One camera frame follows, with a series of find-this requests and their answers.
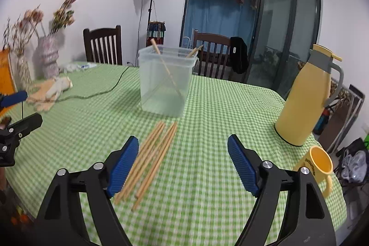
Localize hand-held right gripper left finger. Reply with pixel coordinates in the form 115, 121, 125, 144
35, 136, 140, 246

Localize slim floral ceramic vase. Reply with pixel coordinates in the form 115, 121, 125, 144
16, 53, 33, 91

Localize dried thin flower branches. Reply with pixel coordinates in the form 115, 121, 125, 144
1, 5, 44, 58

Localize grey sneaker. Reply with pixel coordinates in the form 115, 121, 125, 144
342, 150, 368, 181

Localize black jacket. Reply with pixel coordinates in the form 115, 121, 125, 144
230, 36, 249, 74

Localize group of wooden chopsticks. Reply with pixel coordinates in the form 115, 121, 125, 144
114, 121, 179, 212

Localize white knit glove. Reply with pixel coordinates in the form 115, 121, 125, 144
46, 77, 70, 99

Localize cream knit glove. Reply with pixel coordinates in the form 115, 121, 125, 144
26, 76, 72, 112

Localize clear plastic container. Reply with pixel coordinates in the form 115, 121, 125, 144
137, 46, 199, 117

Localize dried pink flower bouquet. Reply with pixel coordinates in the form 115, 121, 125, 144
37, 0, 87, 39

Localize metal drying rack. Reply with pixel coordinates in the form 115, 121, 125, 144
326, 76, 365, 154

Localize yellow thermos jug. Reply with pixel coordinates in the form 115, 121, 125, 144
274, 44, 344, 147

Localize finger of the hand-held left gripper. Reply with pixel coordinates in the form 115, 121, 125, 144
5, 113, 43, 140
0, 91, 28, 108

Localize white tissue packet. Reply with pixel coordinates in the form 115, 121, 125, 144
64, 62, 97, 73

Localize black bag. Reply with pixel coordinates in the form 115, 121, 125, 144
336, 138, 369, 186

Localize blue curtain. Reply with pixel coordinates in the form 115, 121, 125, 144
183, 0, 258, 59

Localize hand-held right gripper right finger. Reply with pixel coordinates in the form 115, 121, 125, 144
227, 134, 337, 246

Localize green checked tablecloth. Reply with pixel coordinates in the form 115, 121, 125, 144
4, 62, 348, 246

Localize sliding glass door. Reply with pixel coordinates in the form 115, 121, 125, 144
259, 0, 322, 97

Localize orange book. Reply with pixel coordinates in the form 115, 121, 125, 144
0, 48, 18, 97

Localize dark wooden chair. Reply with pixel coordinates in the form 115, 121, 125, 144
83, 25, 123, 65
193, 30, 235, 81

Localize pink textured vase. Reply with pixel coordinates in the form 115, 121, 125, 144
32, 35, 60, 80

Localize black cable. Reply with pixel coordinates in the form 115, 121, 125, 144
55, 65, 130, 104

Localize yellow mug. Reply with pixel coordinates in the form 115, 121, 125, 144
293, 146, 334, 197

